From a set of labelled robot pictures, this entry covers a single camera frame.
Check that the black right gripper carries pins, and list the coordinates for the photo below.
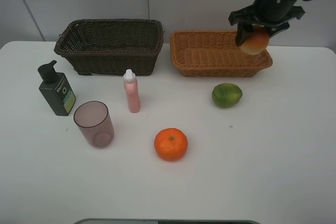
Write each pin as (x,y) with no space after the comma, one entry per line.
(272,14)

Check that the green lime fruit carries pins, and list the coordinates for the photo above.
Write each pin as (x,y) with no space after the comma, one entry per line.
(226,95)

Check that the pink spray bottle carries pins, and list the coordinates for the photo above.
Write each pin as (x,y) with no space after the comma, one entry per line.
(131,90)

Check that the orange tangerine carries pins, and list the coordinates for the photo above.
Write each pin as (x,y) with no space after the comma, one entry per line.
(170,144)

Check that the dark green pump bottle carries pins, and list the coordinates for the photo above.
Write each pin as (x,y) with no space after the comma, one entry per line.
(56,89)

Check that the light brown wicker basket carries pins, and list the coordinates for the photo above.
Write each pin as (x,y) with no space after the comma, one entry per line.
(214,54)

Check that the dark brown wicker basket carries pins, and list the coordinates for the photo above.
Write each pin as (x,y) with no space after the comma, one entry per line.
(111,46)

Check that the translucent pink plastic cup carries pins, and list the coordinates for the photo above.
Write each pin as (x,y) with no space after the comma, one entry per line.
(94,121)

